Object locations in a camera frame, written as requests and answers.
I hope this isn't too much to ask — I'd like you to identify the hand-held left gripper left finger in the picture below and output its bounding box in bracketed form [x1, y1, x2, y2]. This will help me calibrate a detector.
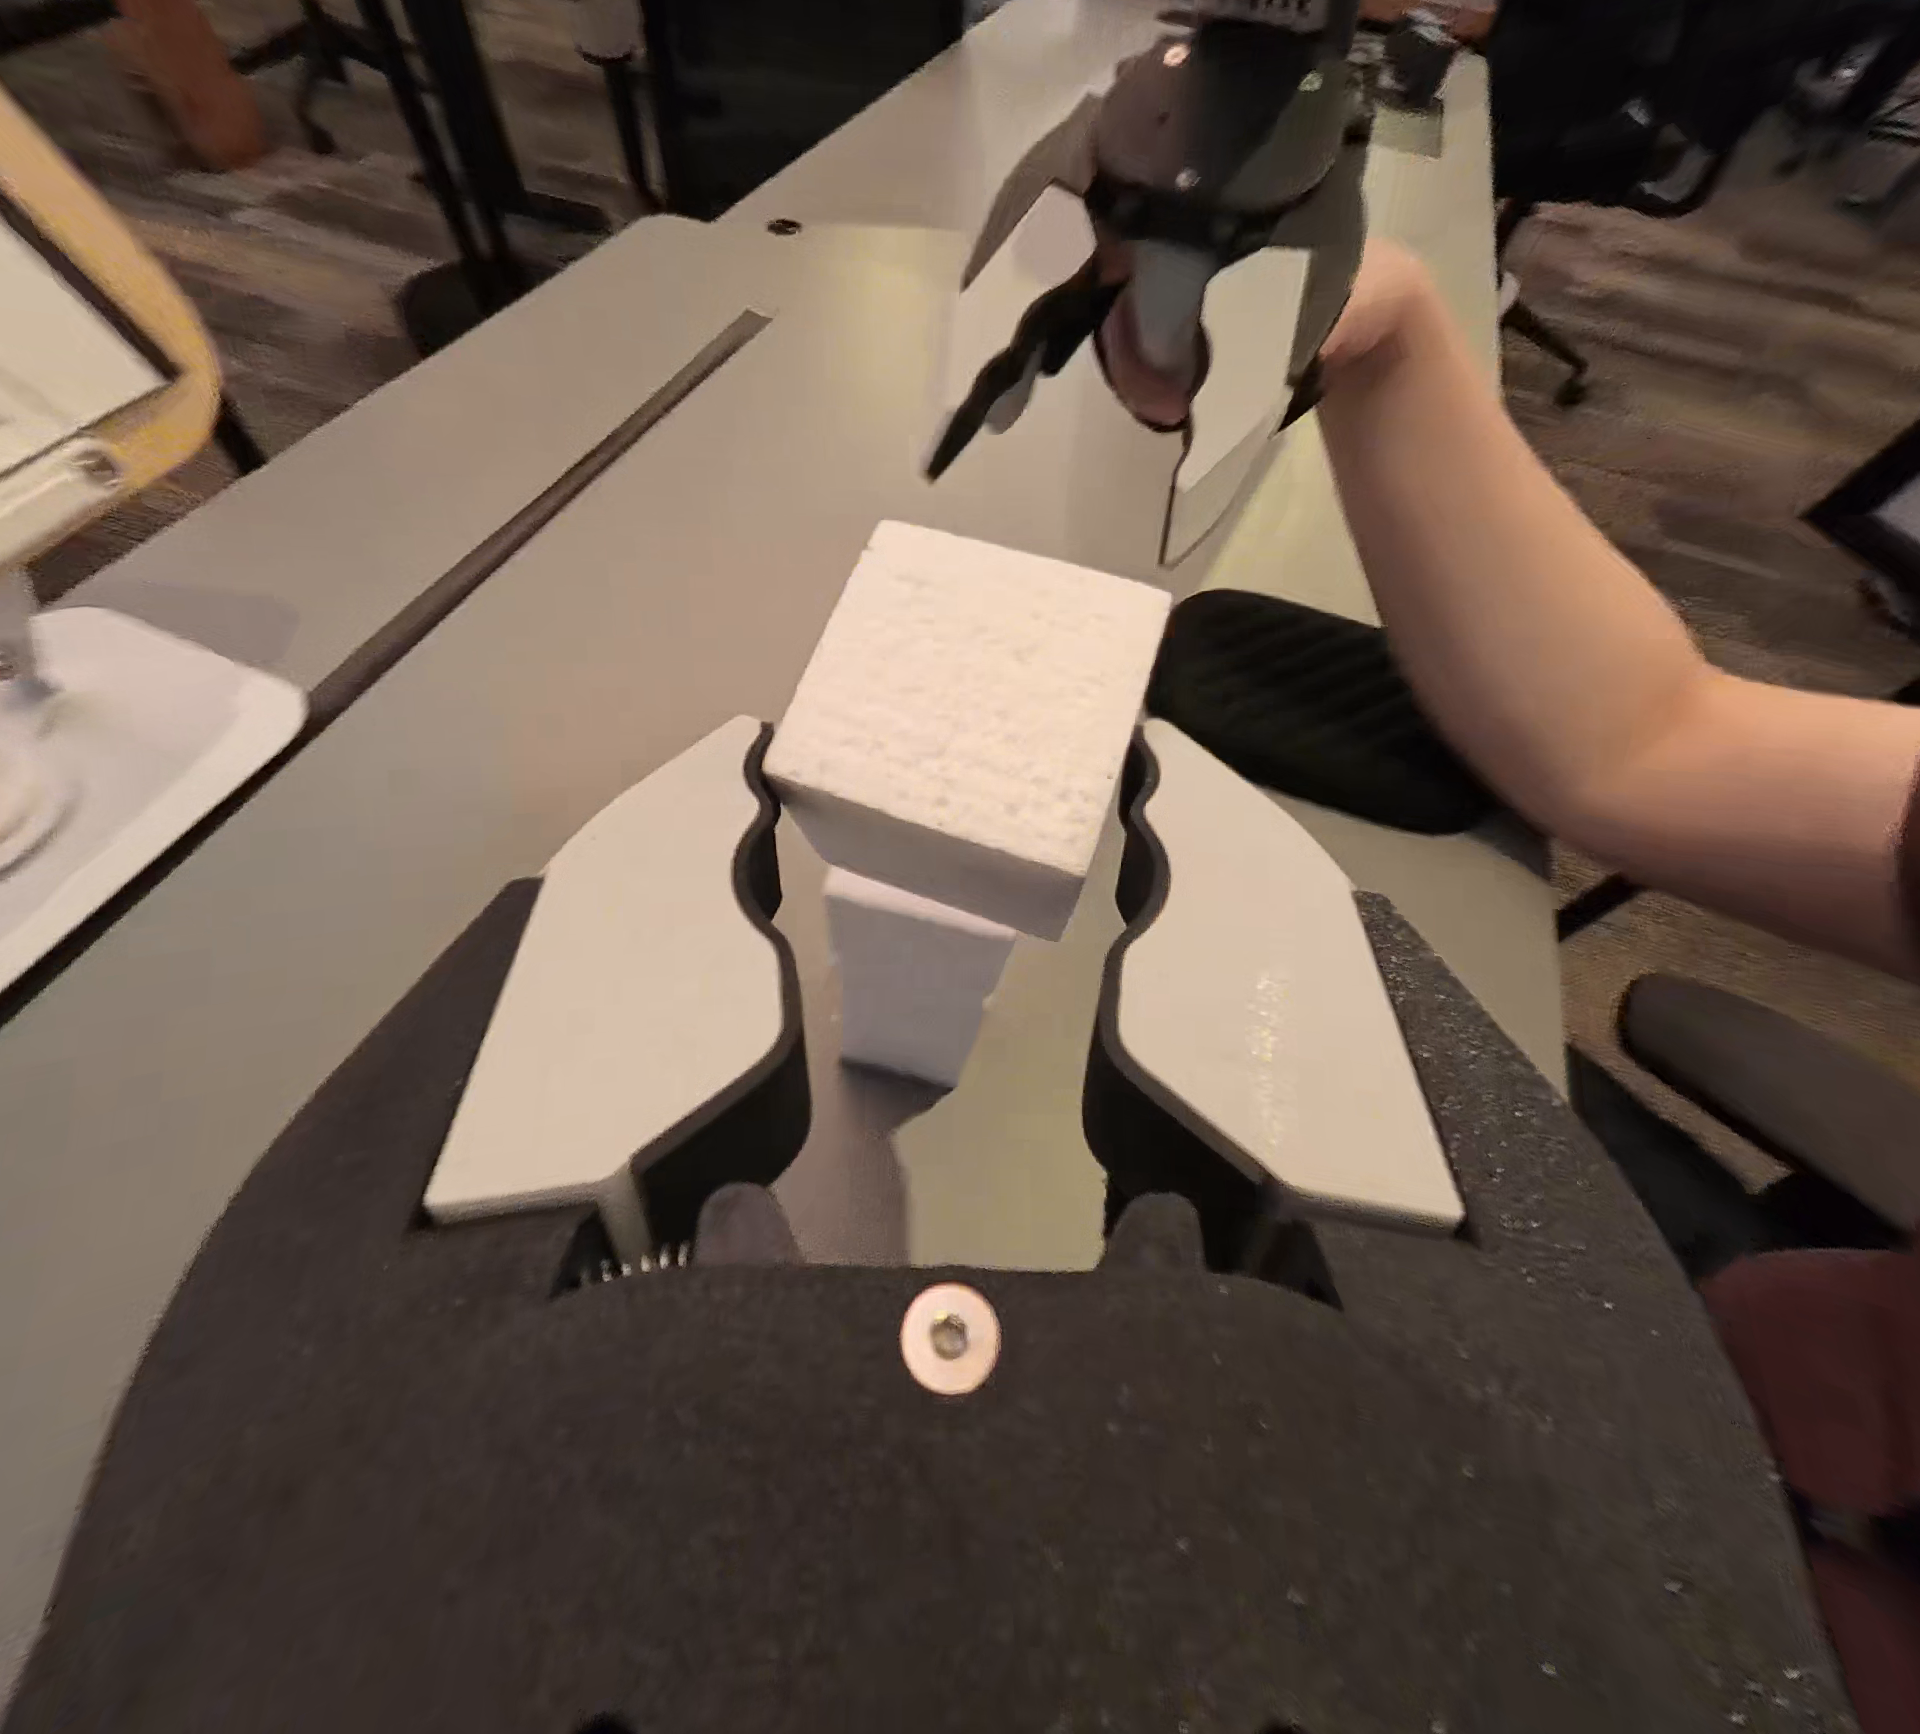
[425, 715, 813, 1265]

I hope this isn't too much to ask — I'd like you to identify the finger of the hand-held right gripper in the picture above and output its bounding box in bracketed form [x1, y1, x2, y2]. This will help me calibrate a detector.
[1158, 241, 1322, 575]
[919, 96, 1130, 486]

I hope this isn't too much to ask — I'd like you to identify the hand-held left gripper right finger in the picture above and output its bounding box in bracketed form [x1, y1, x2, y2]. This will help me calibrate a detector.
[1083, 719, 1469, 1278]

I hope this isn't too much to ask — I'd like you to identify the white hard foam cube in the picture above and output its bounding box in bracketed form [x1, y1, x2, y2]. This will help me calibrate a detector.
[828, 864, 1015, 1092]
[762, 519, 1177, 945]

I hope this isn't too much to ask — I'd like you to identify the person's right forearm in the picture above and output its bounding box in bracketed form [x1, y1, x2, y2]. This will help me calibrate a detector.
[1316, 325, 1920, 979]

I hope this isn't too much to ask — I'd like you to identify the person's right hand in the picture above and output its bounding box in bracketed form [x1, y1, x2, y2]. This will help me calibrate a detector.
[1095, 241, 1450, 435]

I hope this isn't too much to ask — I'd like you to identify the small black box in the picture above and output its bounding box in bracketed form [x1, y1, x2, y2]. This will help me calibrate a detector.
[1381, 16, 1461, 108]

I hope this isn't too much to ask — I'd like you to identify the white and wooden document stand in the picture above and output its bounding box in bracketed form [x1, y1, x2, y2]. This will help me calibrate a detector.
[0, 91, 311, 994]

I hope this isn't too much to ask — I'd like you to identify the printed instruction sheet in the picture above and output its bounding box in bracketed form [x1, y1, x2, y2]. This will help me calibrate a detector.
[0, 219, 168, 476]

